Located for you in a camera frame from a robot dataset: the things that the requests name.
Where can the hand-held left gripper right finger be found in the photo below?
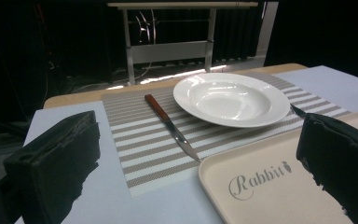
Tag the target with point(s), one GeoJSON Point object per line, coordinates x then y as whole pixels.
{"type": "Point", "coordinates": [345, 161]}

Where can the white metal-frame table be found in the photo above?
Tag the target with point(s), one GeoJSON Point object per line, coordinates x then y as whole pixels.
{"type": "Point", "coordinates": [180, 46]}

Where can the white deep plate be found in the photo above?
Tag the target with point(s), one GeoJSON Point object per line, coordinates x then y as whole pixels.
{"type": "Point", "coordinates": [231, 99]}

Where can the beige plastic tray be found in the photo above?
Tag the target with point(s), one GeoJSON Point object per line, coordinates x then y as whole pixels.
{"type": "Point", "coordinates": [279, 183]}

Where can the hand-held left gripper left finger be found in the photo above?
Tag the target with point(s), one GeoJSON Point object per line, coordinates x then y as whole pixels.
{"type": "Point", "coordinates": [52, 161]}

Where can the striped woven placemat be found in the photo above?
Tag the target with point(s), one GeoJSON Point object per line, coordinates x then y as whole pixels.
{"type": "Point", "coordinates": [167, 137]}

